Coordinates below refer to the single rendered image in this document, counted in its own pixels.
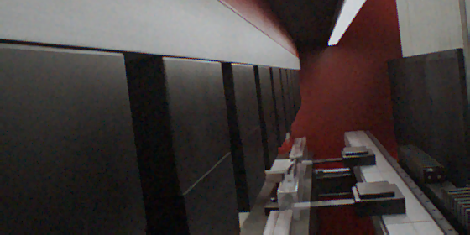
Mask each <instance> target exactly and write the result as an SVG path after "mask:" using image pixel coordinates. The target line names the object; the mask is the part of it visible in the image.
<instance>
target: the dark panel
mask: <svg viewBox="0 0 470 235"><path fill-rule="evenodd" d="M387 66H388V73H389V89H390V95H391V103H392V118H393V126H394V141H395V142H396V143H397V144H398V145H399V146H406V145H411V144H414V145H415V146H416V148H420V149H421V151H423V152H424V153H426V154H428V155H429V156H430V157H431V158H433V159H434V160H435V161H437V162H438V163H439V164H440V165H442V166H444V167H445V170H446V173H445V177H446V179H447V180H448V182H449V183H450V182H451V183H452V185H454V186H455V187H456V188H463V187H464V188H465V185H469V188H470V124H469V107H468V99H467V83H466V74H465V65H464V57H463V48H455V49H451V50H443V51H436V52H431V53H427V54H423V55H411V56H406V57H403V58H398V59H389V60H387Z"/></svg>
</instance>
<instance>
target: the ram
mask: <svg viewBox="0 0 470 235"><path fill-rule="evenodd" d="M0 42H2V43H3V42H9V43H15V44H36V45H43V46H50V47H54V46H57V47H65V48H72V49H79V50H83V49H87V50H101V51H109V52H120V53H123V58H124V61H127V60H138V59H145V58H154V57H160V56H169V57H177V58H186V59H193V60H208V61H216V62H220V64H229V63H232V64H248V65H263V66H268V67H279V68H287V69H295V70H300V60H299V50H298V44H297V42H296V41H295V39H294V38H293V36H291V34H290V32H289V31H288V29H287V28H286V26H285V25H284V24H283V22H282V21H281V19H280V18H279V17H278V15H277V14H276V13H275V11H274V9H273V8H272V7H271V5H270V4H269V2H268V1H267V0H0Z"/></svg>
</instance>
